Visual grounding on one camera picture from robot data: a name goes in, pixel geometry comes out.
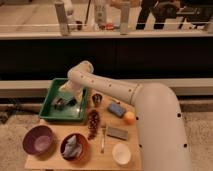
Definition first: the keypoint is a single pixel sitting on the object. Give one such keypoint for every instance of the brown bowl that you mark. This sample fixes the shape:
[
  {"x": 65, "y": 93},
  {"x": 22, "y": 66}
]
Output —
[{"x": 80, "y": 139}]

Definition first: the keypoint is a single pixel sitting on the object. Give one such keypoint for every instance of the green plastic tray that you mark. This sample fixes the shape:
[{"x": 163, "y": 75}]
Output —
[{"x": 74, "y": 113}]

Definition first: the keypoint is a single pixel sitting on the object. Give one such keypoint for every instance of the small metal cup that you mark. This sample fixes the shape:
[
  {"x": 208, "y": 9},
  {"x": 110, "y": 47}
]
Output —
[{"x": 97, "y": 99}]

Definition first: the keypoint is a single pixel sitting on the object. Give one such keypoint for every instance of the person in black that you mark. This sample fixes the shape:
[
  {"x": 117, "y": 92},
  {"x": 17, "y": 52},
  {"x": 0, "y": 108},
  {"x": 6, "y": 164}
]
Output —
[{"x": 146, "y": 5}]

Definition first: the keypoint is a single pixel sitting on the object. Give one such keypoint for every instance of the grey post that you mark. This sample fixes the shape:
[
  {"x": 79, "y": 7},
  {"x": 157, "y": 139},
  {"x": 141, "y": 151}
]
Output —
[
  {"x": 62, "y": 18},
  {"x": 124, "y": 17}
]

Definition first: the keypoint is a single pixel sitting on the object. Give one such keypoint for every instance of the blue sponge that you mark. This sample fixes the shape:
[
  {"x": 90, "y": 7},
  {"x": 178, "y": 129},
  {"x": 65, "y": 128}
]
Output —
[{"x": 116, "y": 109}]

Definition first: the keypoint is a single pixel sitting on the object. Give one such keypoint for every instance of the bunch of dark grapes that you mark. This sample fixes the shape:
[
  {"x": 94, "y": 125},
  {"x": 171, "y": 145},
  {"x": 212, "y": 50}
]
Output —
[{"x": 93, "y": 124}]

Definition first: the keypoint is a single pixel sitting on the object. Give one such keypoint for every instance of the black glass partition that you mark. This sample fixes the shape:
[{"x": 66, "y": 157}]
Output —
[{"x": 131, "y": 58}]

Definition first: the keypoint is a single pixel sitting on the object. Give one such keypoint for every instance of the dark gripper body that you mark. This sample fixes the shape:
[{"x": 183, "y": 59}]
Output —
[{"x": 63, "y": 99}]

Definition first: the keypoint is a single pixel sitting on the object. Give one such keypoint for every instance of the grey crumpled cloth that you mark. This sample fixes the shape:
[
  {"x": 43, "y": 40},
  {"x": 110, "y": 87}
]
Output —
[{"x": 72, "y": 148}]

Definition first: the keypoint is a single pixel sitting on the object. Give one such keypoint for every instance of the small white bowl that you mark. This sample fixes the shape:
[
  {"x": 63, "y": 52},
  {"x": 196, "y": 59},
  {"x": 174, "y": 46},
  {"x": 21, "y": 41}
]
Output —
[{"x": 121, "y": 154}]

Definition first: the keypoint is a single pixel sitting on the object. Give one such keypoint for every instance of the grey post right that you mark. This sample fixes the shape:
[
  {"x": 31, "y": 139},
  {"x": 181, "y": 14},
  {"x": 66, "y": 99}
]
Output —
[{"x": 124, "y": 17}]

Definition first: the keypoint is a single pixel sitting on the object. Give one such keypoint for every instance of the purple bowl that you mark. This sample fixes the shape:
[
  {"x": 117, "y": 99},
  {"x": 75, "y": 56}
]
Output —
[{"x": 38, "y": 140}]

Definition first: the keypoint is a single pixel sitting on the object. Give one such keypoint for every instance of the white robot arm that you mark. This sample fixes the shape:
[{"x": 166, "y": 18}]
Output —
[{"x": 160, "y": 126}]

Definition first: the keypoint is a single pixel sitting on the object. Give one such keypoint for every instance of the grey post left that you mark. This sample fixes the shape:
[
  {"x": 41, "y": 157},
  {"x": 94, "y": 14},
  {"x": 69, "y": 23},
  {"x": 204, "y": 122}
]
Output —
[{"x": 62, "y": 18}]

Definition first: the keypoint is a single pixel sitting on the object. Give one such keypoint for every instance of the grey rectangular block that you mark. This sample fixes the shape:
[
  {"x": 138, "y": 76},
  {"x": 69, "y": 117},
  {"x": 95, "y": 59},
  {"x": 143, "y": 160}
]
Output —
[{"x": 117, "y": 133}]

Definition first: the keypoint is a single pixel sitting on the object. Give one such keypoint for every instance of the orange fruit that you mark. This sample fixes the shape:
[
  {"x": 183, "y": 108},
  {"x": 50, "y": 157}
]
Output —
[{"x": 129, "y": 118}]

